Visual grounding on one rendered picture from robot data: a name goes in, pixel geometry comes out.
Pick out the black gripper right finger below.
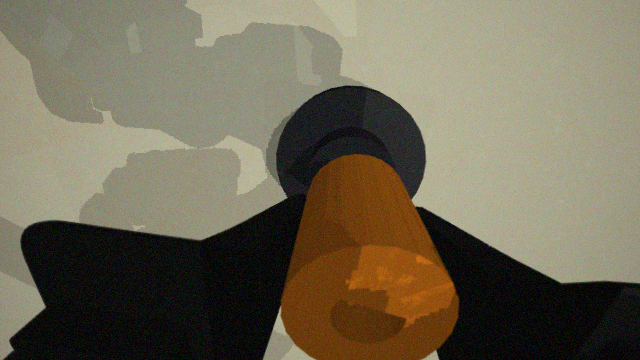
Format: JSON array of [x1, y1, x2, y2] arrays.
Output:
[[415, 207, 640, 360]]

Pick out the orange knob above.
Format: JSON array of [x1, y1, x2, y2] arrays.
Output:
[[281, 154, 460, 360]]

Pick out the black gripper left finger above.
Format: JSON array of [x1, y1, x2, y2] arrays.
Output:
[[21, 194, 306, 360]]

